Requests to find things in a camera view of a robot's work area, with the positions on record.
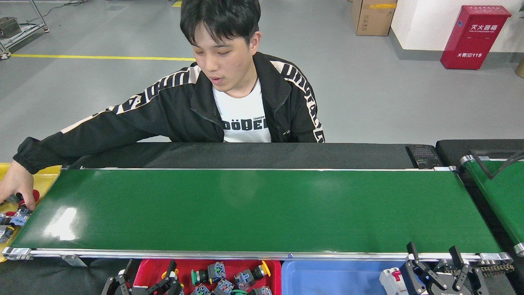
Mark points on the red plastic bin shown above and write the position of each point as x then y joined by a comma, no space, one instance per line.
151,270

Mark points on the metal frame cart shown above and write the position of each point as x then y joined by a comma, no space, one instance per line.
20,36

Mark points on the yellow plastic tray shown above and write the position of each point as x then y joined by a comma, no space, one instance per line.
45,180

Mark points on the dark grey machine box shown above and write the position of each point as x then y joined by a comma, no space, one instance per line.
9,28

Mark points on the blue plastic bin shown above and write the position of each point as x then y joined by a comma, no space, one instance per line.
327,280

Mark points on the green feeder conveyor belt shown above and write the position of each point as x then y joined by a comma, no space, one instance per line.
499,200

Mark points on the long green conveyor belt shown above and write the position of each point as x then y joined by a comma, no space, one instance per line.
266,209

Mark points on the person's right hand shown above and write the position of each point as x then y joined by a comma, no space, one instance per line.
18,182

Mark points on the black keypad controller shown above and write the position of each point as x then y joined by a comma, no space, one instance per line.
425,156

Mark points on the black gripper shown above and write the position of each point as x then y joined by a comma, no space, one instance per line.
452,291

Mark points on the person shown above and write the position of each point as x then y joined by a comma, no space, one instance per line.
180,110

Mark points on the white circuit breaker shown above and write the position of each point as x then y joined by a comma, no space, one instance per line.
389,284

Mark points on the black V-shaped guide bracket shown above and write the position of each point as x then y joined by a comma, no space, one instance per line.
492,177

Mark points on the cardboard box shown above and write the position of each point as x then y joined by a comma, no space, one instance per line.
372,18

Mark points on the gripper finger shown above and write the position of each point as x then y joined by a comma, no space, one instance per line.
120,284
172,287

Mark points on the yellow push button switch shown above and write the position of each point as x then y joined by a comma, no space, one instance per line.
246,277
165,273

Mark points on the red fire extinguisher box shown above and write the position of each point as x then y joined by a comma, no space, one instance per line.
475,37

